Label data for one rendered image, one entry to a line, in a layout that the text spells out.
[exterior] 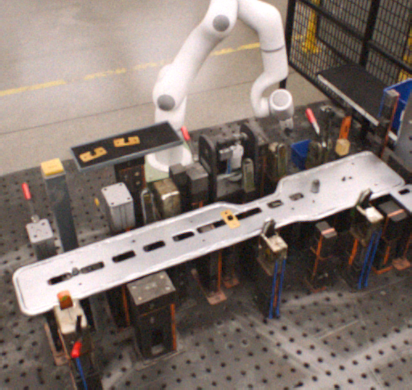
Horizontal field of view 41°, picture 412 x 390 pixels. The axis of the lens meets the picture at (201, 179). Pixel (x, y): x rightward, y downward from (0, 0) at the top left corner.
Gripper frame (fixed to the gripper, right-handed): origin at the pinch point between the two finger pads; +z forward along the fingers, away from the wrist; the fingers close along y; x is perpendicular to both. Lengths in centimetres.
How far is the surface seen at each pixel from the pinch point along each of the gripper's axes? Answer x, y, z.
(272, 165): 7.1, -25.4, -34.2
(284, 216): 5, -47, -48
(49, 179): 77, -25, -72
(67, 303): 65, -66, -91
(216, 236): 27, -51, -58
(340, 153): -18.4, -23.8, -24.9
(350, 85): -30.4, 12.8, 6.1
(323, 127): -13.6, -15.5, -36.0
